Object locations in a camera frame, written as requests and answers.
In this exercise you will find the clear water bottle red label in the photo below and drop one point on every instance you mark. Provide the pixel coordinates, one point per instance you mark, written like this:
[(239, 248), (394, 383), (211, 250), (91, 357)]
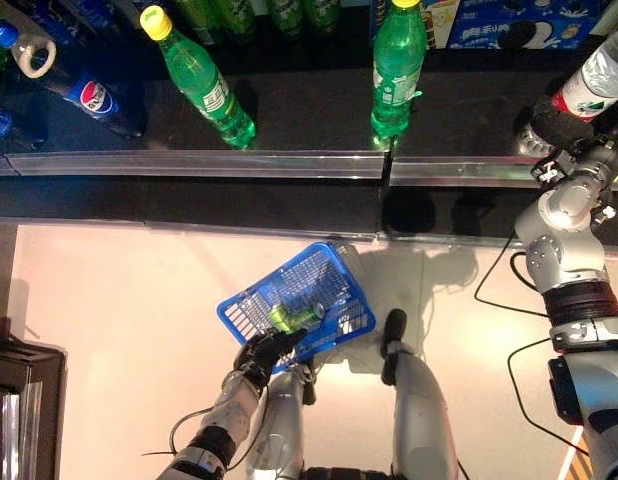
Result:
[(594, 80)]

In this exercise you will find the blue plastic shopping basket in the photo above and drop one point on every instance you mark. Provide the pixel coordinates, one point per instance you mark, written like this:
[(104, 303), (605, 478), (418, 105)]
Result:
[(309, 280)]

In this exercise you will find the flat blue Oreo box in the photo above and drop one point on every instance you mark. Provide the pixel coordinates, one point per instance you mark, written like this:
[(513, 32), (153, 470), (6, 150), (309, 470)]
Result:
[(481, 36), (579, 7)]

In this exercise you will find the black robot waist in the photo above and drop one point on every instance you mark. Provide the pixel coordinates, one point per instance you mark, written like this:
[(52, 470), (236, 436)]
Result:
[(339, 475)]

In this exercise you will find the grey display carton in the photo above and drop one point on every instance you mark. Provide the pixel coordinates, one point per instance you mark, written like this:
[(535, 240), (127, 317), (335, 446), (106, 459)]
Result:
[(616, 15)]

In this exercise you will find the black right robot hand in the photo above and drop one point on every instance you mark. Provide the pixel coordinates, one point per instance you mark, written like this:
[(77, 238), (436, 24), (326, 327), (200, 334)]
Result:
[(559, 130)]

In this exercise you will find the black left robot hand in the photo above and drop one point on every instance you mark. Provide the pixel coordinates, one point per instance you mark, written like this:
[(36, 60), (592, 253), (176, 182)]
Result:
[(261, 355)]

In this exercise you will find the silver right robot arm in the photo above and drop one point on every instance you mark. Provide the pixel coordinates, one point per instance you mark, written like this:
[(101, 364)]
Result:
[(564, 210)]

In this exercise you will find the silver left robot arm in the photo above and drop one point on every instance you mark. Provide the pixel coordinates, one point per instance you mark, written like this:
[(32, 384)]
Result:
[(229, 410)]

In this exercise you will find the black low shelf unit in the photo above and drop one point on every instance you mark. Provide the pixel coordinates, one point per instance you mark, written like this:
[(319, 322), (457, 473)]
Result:
[(39, 400)]

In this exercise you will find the Pepsi cola bottle blue cap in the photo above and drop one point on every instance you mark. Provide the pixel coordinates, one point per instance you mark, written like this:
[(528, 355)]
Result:
[(69, 15)]

